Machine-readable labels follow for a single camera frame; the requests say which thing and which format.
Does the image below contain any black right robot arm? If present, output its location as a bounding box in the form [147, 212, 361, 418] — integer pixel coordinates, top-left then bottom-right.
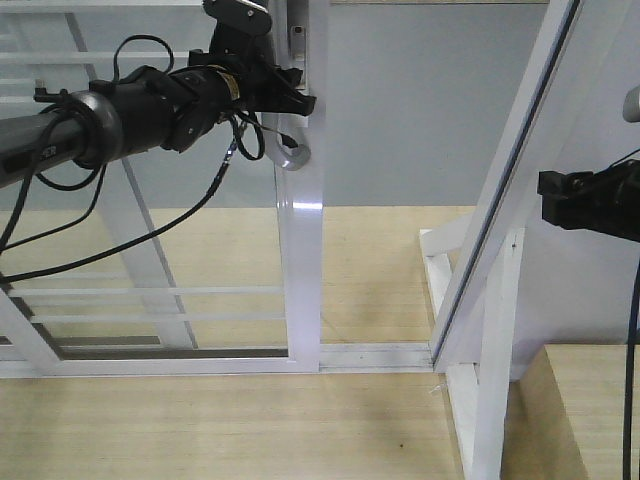
[537, 149, 639, 242]

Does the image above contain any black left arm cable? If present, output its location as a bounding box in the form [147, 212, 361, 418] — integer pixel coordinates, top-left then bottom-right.
[0, 33, 301, 285]

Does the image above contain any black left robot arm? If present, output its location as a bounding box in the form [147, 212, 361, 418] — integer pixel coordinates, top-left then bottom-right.
[1, 1, 316, 186]

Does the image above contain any fixed transparent door panel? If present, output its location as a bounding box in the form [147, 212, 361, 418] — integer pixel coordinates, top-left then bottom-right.
[1, 1, 216, 351]

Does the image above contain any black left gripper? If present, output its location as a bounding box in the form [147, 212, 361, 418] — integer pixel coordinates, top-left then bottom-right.
[188, 0, 316, 117]

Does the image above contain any light wooden box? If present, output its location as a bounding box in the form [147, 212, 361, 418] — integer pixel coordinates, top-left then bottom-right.
[520, 344, 625, 479]

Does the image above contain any white sliding transparent door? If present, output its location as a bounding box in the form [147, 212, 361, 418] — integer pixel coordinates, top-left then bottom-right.
[1, 1, 328, 377]

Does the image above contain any white support brace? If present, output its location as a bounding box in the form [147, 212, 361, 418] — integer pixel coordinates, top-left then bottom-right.
[419, 213, 525, 479]

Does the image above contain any grey door handle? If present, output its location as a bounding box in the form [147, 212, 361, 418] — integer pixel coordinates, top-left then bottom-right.
[262, 1, 311, 171]

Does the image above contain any white door frame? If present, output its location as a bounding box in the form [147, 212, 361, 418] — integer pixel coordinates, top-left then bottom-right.
[1, 1, 582, 378]

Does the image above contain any light wooden base board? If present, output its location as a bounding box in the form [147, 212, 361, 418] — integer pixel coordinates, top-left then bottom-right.
[0, 204, 469, 480]

